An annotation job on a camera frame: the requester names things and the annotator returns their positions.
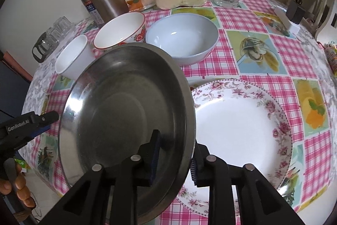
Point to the dark cabinet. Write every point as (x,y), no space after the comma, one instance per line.
(13,82)

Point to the white bowl with red rim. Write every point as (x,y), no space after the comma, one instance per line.
(118,30)

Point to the light blue bowl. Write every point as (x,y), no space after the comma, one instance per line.
(181,37)

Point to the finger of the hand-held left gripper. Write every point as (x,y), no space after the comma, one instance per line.
(48,119)

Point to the pink checked tablecloth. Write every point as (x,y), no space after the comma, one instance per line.
(263,61)

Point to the white power strip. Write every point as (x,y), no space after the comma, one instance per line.
(285,20)

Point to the colourful printed bottle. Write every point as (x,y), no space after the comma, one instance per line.
(332,59)

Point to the black power adapter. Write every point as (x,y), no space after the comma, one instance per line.
(296,12)

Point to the orange snack packet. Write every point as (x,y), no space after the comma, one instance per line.
(138,1)

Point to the white cup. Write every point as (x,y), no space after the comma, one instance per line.
(71,61)

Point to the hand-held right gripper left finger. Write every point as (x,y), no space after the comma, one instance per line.
(155,151)

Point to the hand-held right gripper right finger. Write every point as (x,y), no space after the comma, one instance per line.
(194,170)

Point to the floral rimmed white plate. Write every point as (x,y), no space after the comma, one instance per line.
(237,130)

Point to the stainless steel plate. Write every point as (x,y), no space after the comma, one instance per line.
(118,109)

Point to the person's left hand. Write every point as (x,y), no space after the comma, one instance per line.
(22,186)

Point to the white chair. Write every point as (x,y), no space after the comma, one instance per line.
(326,22)

